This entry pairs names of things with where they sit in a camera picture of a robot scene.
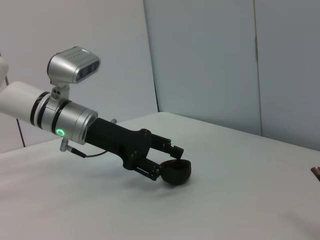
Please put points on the black round teapot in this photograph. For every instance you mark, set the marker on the black round teapot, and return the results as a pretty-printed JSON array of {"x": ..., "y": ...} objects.
[{"x": 316, "y": 172}]

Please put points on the dark brown teacup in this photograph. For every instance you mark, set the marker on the dark brown teacup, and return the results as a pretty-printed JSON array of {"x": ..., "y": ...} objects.
[{"x": 176, "y": 172}]

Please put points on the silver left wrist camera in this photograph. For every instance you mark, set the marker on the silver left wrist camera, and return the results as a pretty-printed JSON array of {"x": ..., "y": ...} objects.
[{"x": 67, "y": 65}]

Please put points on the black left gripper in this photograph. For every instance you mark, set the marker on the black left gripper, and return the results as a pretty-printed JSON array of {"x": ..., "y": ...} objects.
[{"x": 117, "y": 140}]

